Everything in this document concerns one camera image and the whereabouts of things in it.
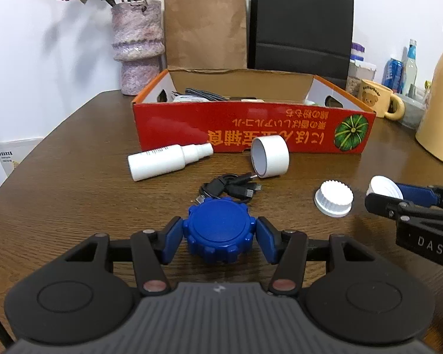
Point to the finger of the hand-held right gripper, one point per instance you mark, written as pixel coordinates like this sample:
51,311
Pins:
387,206
415,193

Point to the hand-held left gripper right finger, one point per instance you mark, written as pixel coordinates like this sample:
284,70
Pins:
267,241

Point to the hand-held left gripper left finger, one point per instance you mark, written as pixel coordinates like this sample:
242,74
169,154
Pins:
171,238

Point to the white ribbed lid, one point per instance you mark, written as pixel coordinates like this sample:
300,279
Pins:
384,187
334,197

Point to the blue ribbed lid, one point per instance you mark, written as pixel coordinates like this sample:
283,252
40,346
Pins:
219,228

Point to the white spray bottle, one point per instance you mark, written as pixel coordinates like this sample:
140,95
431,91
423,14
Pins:
158,160

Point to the white tape roll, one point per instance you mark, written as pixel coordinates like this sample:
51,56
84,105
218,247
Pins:
275,153

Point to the red cardboard box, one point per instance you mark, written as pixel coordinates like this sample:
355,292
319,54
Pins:
243,132

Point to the white cube charger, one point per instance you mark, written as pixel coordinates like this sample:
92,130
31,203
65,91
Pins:
251,100

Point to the cream thermos jug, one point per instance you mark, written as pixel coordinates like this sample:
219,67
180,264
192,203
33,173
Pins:
441,118

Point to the clear plastic bowl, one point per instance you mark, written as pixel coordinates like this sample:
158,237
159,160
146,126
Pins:
411,112

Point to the yellow bear mug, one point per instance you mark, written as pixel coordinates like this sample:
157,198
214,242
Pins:
373,97

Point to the blue drink can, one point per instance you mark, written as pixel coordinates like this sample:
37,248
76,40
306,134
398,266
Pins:
393,75

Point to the clear glass bottle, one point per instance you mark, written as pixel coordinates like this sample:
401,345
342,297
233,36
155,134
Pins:
410,70

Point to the purple lidded jar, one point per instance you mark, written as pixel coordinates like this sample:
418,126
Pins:
358,51

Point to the white flat carton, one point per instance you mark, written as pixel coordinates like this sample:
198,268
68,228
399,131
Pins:
14,155

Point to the pink mottled vase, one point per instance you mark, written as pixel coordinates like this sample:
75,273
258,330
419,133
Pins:
136,40

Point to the black paper bag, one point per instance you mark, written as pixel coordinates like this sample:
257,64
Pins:
301,25

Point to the brown paper bag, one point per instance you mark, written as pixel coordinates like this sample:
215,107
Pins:
205,29

